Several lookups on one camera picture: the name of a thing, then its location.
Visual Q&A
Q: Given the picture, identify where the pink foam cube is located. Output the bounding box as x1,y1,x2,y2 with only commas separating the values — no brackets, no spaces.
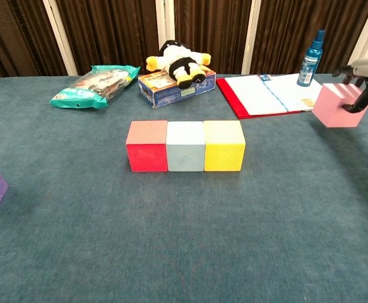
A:
312,83,368,129

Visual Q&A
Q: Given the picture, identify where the yellow foam cube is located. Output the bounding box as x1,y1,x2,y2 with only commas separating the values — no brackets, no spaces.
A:
203,120,246,172

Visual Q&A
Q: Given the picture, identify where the light blue foam cube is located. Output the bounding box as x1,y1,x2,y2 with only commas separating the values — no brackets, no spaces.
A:
166,121,206,172

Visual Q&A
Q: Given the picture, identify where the red foam cube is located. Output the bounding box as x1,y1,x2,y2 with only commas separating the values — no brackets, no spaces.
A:
126,120,169,173

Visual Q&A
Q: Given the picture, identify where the blue spray bottle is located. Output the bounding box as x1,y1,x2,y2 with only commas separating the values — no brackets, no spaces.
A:
296,29,326,87

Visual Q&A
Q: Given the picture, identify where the open red folder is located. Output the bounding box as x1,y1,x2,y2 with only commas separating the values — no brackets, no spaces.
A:
215,73,333,121

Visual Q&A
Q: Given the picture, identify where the penguin plush toy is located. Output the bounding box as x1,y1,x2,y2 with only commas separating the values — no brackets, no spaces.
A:
145,39,212,90

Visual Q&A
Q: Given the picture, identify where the blue cardboard box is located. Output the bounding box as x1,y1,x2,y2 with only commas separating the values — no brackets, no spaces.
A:
138,69,217,109

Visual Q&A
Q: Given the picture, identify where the teal felt table mat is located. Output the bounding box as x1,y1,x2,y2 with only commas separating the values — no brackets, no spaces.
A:
0,73,368,303

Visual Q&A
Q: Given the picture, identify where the teal snack bag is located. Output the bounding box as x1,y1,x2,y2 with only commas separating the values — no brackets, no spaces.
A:
49,64,142,110

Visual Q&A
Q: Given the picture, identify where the white frame post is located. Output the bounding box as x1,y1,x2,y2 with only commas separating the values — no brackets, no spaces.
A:
344,0,368,75
42,0,78,76
241,0,262,75
155,0,175,48

